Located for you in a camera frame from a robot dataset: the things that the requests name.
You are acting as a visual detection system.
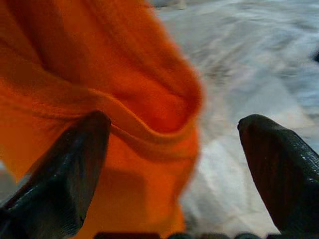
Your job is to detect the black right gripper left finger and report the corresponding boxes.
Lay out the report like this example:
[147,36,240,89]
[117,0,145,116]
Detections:
[0,110,112,239]

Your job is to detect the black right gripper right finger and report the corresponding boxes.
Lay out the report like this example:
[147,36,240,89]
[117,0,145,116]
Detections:
[237,114,319,236]

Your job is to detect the orange t-shirt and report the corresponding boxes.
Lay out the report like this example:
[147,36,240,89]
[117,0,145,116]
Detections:
[0,0,206,239]

